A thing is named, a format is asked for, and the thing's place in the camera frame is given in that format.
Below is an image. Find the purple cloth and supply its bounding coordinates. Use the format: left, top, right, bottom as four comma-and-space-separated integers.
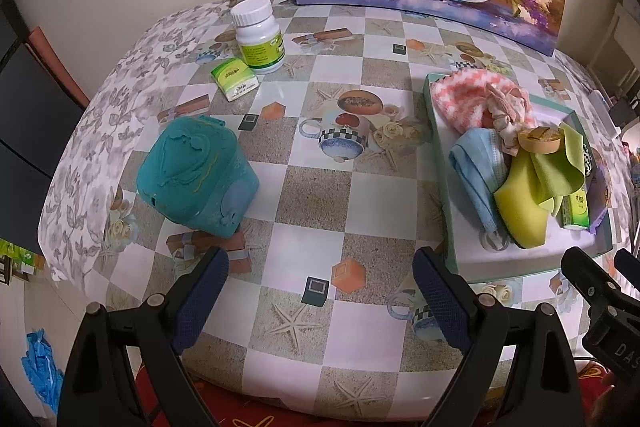
587, 167, 611, 234

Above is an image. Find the leopard print scrunchie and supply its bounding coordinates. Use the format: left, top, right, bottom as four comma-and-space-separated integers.
582, 141, 598, 182

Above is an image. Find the yellow sponge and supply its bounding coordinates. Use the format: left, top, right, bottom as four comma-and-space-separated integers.
494, 150, 549, 249

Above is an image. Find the light blue cloth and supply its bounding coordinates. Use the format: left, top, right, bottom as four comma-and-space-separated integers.
449, 128, 509, 233

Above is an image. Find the pink floral scrunchie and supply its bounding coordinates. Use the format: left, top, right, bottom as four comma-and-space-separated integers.
486, 84, 537, 157

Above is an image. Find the pink white fluffy cloth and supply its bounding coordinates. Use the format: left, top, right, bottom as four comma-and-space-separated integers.
430, 68, 535, 134

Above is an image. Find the lime green cloth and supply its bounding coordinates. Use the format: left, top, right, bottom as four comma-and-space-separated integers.
529, 124, 586, 216

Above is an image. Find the blue plastic bag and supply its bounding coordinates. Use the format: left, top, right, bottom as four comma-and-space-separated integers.
21, 329, 64, 414

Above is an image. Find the green box in tray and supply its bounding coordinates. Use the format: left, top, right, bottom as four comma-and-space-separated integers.
560, 187, 590, 230

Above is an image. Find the green rimmed white tray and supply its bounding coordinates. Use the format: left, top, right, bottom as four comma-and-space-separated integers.
423, 74, 615, 283

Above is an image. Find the white power bank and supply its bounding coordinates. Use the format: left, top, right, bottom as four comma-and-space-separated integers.
588, 90, 620, 139

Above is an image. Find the grey floral cloth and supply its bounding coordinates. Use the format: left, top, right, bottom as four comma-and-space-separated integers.
38, 1, 230, 289

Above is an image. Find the white shelf unit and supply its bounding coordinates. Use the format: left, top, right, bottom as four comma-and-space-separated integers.
587, 3, 639, 129

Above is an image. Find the checkered patterned tablecloth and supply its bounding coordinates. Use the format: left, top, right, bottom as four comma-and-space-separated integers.
98, 0, 622, 423

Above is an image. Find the teal plastic container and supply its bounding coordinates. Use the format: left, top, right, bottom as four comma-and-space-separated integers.
136, 115, 259, 239

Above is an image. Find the small green medicine box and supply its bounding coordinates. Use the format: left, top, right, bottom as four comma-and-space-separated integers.
210, 57, 259, 102

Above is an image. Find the white green pill bottle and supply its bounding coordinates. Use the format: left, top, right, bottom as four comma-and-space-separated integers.
231, 0, 285, 75

